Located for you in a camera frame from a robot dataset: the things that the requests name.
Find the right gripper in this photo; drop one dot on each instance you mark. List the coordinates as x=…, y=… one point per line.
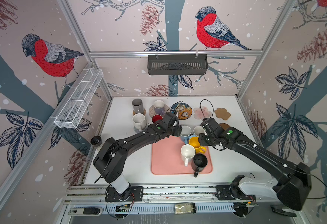
x=201, y=138

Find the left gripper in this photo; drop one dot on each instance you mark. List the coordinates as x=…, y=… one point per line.
x=178, y=129

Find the brown round wooden coaster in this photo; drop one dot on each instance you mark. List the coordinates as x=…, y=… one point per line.
x=224, y=126

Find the red interior white mug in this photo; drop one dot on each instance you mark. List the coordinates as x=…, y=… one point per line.
x=156, y=118

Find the yellow mug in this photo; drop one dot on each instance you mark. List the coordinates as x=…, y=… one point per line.
x=194, y=141

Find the blue cartoon round coaster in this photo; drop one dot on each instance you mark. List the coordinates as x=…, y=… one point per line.
x=182, y=110

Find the pink bunny round coaster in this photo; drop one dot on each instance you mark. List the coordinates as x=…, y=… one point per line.
x=152, y=111

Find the lavender mug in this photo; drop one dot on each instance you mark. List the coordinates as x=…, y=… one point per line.
x=159, y=107

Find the cork flower coaster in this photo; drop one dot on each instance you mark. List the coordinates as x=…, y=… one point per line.
x=222, y=113

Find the pink flower coaster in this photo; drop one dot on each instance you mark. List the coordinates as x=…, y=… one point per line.
x=201, y=112

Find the white mug front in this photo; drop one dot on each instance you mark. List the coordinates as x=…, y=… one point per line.
x=139, y=121

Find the pink serving tray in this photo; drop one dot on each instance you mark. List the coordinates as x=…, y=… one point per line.
x=167, y=158

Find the grey mug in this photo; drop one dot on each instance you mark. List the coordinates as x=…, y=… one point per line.
x=138, y=106

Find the grey woven round coaster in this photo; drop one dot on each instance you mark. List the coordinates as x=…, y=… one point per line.
x=137, y=131

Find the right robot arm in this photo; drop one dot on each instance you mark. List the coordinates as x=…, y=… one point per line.
x=291, y=183

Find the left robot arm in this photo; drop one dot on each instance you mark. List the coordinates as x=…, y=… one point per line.
x=112, y=156

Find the white blue mug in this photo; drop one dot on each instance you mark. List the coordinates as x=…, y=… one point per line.
x=198, y=130

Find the light blue mug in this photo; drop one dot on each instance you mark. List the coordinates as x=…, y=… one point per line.
x=185, y=134

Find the white mug middle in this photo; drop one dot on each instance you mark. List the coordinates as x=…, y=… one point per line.
x=187, y=153

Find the black mug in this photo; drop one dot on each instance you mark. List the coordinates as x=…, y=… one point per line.
x=199, y=162

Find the black lid spice jar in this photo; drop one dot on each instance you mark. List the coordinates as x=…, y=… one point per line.
x=96, y=141

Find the taped small box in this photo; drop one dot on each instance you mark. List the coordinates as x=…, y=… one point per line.
x=185, y=208

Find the black clamp tool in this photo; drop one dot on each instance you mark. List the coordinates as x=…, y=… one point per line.
x=279, y=209

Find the black white power strip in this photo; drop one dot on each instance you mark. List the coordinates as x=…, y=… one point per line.
x=87, y=211

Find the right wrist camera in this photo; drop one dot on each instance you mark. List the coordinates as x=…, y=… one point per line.
x=210, y=122

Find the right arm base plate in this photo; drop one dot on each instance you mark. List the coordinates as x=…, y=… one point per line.
x=228, y=192

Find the black wall basket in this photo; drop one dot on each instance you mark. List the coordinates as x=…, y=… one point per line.
x=177, y=65

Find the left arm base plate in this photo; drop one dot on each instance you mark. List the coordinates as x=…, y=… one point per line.
x=131, y=194

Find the white wire basket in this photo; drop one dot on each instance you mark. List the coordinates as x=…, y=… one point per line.
x=75, y=107

